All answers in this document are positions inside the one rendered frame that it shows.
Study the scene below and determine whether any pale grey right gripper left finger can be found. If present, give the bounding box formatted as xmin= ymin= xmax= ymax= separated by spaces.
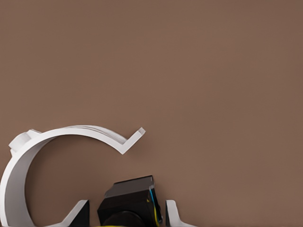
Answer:
xmin=52 ymin=200 xmax=91 ymax=227

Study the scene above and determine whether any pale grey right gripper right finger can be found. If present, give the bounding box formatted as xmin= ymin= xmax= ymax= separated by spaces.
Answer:
xmin=165 ymin=200 xmax=198 ymax=227

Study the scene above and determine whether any yellow button with black base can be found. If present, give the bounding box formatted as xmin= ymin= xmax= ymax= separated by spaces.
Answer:
xmin=97 ymin=175 xmax=164 ymax=227

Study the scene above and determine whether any white curved bracket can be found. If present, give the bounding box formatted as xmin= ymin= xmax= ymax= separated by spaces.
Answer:
xmin=0 ymin=123 xmax=146 ymax=227

